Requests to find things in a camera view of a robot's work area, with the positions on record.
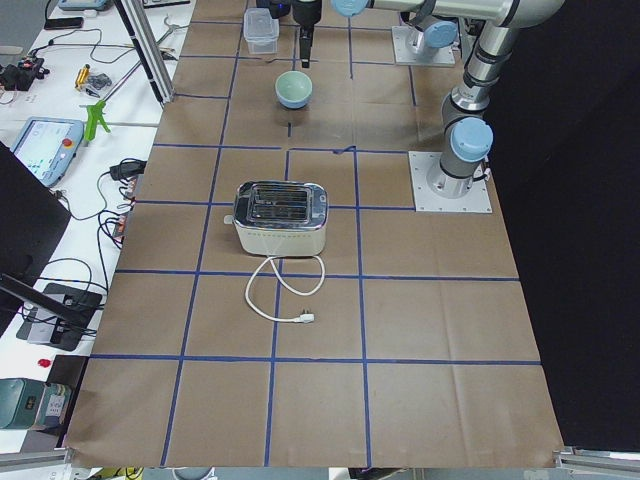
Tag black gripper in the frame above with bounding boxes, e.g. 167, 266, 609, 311
291, 0, 321, 68

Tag green bowl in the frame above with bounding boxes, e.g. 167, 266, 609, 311
275, 71, 313, 92

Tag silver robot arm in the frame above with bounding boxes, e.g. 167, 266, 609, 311
331, 0, 564, 65
398, 0, 563, 199

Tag blue bowl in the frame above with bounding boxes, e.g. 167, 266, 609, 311
276, 90, 312, 110

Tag clear plastic food container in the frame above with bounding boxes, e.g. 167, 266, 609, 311
243, 7, 279, 55

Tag cream two-slot toaster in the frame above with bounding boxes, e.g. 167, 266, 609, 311
224, 180, 329, 257

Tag orange hand tool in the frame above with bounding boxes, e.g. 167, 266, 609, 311
74, 64, 90, 91

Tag brown paper table cover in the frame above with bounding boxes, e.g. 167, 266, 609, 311
67, 1, 562, 468

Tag blue teach pendant tablet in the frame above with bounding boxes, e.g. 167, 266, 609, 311
11, 116, 84, 187

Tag black monitor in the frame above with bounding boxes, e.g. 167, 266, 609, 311
1, 145, 102, 351

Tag green box device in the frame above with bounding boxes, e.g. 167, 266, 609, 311
1, 378, 72, 430

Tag aluminium frame post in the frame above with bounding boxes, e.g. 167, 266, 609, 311
114, 0, 175, 104

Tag black power adapter with cable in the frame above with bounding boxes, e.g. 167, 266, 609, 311
57, 158, 147, 221

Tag white toaster power cord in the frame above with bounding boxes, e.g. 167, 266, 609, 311
244, 254, 327, 326

